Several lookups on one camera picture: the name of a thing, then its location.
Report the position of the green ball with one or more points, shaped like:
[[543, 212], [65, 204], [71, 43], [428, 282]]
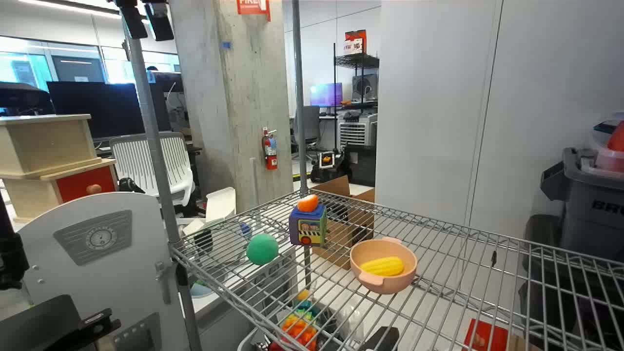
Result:
[[262, 247]]

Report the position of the yellow toy corn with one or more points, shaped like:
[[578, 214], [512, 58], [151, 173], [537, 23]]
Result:
[[385, 265]]

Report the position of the cardboard box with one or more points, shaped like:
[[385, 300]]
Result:
[[350, 218]]

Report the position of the metal wire shelf rack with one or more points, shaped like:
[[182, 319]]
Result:
[[473, 290]]

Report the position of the wooden toy shelf unit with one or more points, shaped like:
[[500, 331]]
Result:
[[48, 160]]

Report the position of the pink plastic bowl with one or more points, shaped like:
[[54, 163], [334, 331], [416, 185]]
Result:
[[383, 247]]

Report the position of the colourful toy below shelf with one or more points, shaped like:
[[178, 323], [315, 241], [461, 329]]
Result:
[[301, 319]]

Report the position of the grey storage bin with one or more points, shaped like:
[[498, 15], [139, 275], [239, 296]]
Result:
[[594, 204]]

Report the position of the orange white toy on cube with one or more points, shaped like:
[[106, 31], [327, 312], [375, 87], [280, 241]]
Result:
[[309, 202]]

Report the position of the white robot base panel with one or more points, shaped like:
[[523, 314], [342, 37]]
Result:
[[110, 251]]

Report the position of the black background shelving unit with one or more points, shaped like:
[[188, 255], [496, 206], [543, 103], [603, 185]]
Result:
[[358, 113]]

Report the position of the colourful number cube toy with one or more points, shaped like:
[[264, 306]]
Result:
[[309, 226]]

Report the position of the red fire extinguisher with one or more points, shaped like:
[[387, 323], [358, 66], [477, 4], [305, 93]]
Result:
[[270, 148]]

